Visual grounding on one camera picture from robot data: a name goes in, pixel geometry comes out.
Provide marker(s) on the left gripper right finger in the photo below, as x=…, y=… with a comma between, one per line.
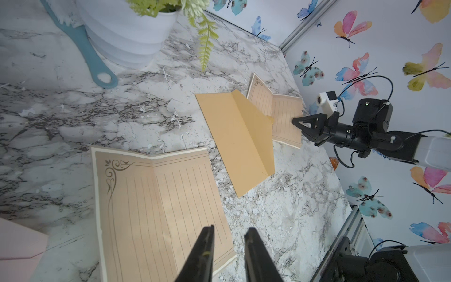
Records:
x=259, y=266

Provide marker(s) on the brown kraft envelope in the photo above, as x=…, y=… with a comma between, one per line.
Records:
x=243, y=136

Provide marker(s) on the white letter paper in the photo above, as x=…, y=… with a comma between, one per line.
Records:
x=281, y=109

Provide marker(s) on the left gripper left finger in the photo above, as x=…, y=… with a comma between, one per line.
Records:
x=199, y=264

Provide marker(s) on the pink envelope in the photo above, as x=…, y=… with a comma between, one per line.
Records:
x=21, y=250

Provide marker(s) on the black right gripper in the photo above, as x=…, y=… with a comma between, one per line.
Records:
x=368, y=132

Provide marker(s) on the potted artificial flower plant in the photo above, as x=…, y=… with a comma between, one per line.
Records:
x=131, y=33

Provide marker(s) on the blue hand brush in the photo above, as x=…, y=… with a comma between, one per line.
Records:
x=66, y=17

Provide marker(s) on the cream letter paper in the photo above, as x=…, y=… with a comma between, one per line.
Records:
x=150, y=211

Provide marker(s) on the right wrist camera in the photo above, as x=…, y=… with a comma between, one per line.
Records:
x=327, y=101

